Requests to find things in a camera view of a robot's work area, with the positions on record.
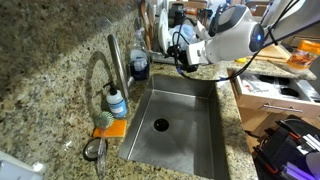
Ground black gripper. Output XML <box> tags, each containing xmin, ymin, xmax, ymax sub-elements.
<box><xmin>167</xmin><ymin>45</ymin><xmax>201</xmax><ymax>75</ymax></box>

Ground chrome faucet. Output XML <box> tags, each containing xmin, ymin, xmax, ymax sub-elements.
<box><xmin>106</xmin><ymin>33</ymin><xmax>133</xmax><ymax>101</ymax></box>

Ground open wooden drawer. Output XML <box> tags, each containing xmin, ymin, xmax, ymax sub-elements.
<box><xmin>229</xmin><ymin>69</ymin><xmax>320</xmax><ymax>118</ymax></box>

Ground grey dish rack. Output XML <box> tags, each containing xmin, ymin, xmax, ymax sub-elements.
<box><xmin>148</xmin><ymin>9</ymin><xmax>208</xmax><ymax>66</ymax></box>

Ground translucent plastic container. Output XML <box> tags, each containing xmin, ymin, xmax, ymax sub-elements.
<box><xmin>169</xmin><ymin>23</ymin><xmax>198</xmax><ymax>48</ymax></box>

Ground white plate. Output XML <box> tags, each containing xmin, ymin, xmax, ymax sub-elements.
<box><xmin>157</xmin><ymin>7</ymin><xmax>171</xmax><ymax>56</ymax></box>

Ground clear dish soap bottle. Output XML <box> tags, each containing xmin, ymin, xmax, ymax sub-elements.
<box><xmin>128</xmin><ymin>29</ymin><xmax>151</xmax><ymax>82</ymax></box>

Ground black travel mug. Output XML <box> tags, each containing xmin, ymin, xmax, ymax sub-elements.
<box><xmin>168</xmin><ymin>2</ymin><xmax>187</xmax><ymax>28</ymax></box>

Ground wooden utensil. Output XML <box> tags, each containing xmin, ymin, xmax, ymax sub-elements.
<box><xmin>139</xmin><ymin>0</ymin><xmax>153</xmax><ymax>51</ymax></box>

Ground blue dish soap bottle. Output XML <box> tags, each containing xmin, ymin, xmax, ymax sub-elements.
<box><xmin>102</xmin><ymin>80</ymin><xmax>128</xmax><ymax>120</ymax></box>

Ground stainless steel sink basin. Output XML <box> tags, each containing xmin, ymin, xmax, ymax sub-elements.
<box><xmin>117</xmin><ymin>73</ymin><xmax>231</xmax><ymax>180</ymax></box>

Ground orange sponge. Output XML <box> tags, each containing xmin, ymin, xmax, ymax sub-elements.
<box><xmin>92</xmin><ymin>118</ymin><xmax>128</xmax><ymax>139</ymax></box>

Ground wooden cutting board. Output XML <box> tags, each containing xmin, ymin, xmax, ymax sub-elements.
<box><xmin>254</xmin><ymin>43</ymin><xmax>292</xmax><ymax>63</ymax></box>

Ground orange lid jar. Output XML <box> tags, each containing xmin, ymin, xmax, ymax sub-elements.
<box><xmin>285</xmin><ymin>39</ymin><xmax>320</xmax><ymax>74</ymax></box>

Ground round metal sink strainer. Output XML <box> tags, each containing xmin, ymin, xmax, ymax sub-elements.
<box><xmin>82</xmin><ymin>137</ymin><xmax>109</xmax><ymax>163</ymax></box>

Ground black equipment cart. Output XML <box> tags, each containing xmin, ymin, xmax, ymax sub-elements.
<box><xmin>246</xmin><ymin>114</ymin><xmax>320</xmax><ymax>180</ymax></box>

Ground white plastic box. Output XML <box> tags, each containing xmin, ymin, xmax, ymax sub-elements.
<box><xmin>0</xmin><ymin>149</ymin><xmax>46</xmax><ymax>180</ymax></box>

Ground steel faucet lever handle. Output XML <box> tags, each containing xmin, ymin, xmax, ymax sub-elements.
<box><xmin>126</xmin><ymin>75</ymin><xmax>136</xmax><ymax>89</ymax></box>

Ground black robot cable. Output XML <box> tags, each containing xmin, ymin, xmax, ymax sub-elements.
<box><xmin>171</xmin><ymin>0</ymin><xmax>301</xmax><ymax>83</ymax></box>

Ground dish brush clear handle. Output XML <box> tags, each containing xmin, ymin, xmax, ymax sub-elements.
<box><xmin>94</xmin><ymin>110</ymin><xmax>115</xmax><ymax>179</ymax></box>

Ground steel drawer handle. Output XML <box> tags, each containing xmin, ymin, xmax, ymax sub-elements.
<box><xmin>261</xmin><ymin>103</ymin><xmax>304</xmax><ymax>114</ymax></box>

